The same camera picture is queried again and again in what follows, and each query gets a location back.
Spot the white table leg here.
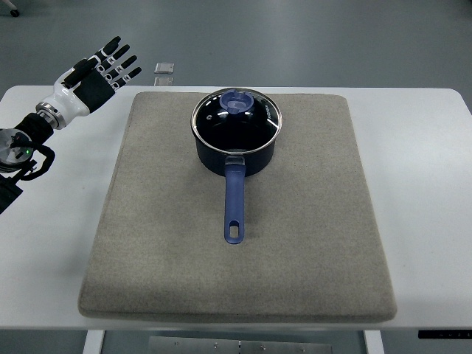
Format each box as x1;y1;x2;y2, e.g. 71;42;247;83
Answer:
83;330;105;354
364;330;385;354

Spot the metal floor plate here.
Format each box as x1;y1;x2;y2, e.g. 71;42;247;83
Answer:
154;62;175;74
153;76;174;86

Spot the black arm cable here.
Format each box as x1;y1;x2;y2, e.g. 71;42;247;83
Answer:
14;144;57;182

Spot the glass pot lid blue knob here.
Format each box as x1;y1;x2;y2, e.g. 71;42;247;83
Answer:
191;88;282;153

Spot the white right table leg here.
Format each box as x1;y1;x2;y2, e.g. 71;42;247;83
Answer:
364;330;385;354

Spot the white left table leg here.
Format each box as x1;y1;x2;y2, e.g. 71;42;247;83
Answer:
83;330;105;354

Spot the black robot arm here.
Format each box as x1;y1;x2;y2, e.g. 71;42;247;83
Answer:
1;113;55;212

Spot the beige fabric mat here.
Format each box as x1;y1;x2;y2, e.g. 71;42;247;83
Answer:
78;92;397;323

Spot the metal under-table bracket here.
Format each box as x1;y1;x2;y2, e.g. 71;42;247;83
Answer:
147;336;333;354

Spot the upper metal floor plate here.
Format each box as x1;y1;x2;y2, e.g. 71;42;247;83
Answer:
154;62;175;74

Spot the lower metal floor plate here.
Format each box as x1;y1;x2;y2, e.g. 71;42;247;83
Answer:
153;76;174;86

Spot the black table control panel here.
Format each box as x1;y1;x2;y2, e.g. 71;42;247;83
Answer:
417;329;472;340

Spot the dark blue saucepan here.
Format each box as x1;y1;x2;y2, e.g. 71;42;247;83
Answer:
194;135;275;244

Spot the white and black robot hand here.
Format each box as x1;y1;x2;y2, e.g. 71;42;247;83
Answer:
36;36;142;130

